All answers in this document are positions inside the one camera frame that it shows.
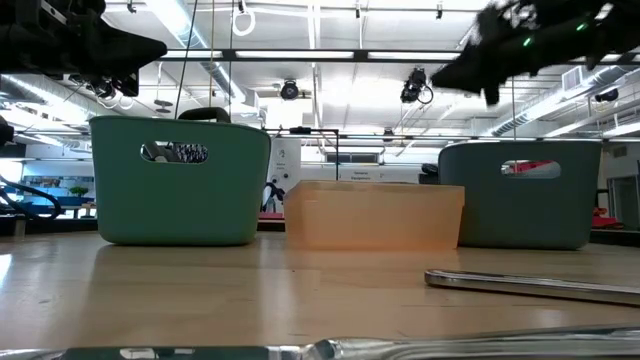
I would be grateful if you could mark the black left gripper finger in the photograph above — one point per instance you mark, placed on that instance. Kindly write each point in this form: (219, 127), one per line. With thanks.
(125, 52)
(129, 85)

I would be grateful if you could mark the silver table knife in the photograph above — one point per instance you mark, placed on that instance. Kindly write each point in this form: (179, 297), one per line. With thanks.
(500, 347)
(525, 289)

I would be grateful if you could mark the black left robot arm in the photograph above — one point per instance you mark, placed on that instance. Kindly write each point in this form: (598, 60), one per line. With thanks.
(5, 132)

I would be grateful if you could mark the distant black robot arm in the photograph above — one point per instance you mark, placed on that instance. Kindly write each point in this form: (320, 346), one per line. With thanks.
(272, 192)

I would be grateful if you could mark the dark blue-grey plastic bin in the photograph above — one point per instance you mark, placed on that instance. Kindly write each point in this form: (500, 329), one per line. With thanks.
(480, 210)

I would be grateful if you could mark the small green plant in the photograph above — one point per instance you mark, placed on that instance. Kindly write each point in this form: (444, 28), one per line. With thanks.
(79, 190)

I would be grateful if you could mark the teal green plastic bin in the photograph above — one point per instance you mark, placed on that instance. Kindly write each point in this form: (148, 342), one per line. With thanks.
(175, 210)

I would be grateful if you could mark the red object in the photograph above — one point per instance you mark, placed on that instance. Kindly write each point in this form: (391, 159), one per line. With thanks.
(602, 221)

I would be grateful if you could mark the grey metal cabinet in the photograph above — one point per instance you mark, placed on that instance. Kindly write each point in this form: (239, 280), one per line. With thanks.
(625, 200)

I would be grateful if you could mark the white cabinet machine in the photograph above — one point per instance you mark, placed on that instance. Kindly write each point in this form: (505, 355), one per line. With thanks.
(285, 165)

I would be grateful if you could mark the white counter panel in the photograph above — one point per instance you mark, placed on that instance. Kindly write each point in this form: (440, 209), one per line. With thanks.
(325, 174)

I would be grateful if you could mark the red mat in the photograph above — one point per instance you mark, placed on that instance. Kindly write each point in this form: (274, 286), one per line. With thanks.
(272, 216)

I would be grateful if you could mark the distant black frame bar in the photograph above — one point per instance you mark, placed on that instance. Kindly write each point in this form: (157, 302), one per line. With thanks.
(450, 138)

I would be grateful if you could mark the thin ceiling rail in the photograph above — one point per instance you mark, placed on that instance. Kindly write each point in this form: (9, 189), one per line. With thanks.
(400, 9)

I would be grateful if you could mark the black aluminium rig frame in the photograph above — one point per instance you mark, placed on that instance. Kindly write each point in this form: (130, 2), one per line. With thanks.
(360, 55)

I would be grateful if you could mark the black round overhead camera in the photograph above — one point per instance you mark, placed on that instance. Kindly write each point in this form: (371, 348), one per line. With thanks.
(289, 91)

